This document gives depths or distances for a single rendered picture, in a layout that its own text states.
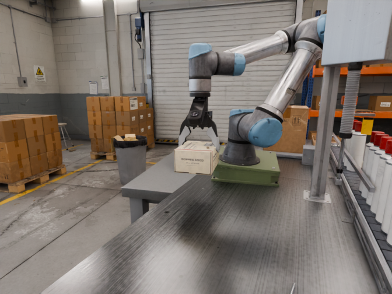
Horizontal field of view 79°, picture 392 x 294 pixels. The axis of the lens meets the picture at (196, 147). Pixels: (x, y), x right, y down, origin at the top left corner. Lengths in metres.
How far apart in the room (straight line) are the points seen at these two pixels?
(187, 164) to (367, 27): 0.62
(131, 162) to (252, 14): 3.77
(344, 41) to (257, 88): 4.44
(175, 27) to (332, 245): 5.34
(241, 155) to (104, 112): 3.73
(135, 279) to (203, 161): 0.37
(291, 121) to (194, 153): 0.89
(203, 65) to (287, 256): 0.58
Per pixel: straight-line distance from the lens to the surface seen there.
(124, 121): 4.37
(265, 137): 0.90
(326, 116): 0.92
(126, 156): 3.17
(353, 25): 0.85
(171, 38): 5.69
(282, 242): 0.69
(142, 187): 1.00
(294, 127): 1.52
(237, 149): 1.04
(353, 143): 1.17
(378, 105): 5.04
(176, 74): 5.54
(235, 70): 0.85
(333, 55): 0.85
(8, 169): 3.62
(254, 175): 1.02
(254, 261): 0.61
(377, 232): 0.74
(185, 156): 0.76
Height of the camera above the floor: 1.20
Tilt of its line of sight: 13 degrees down
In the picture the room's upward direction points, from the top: straight up
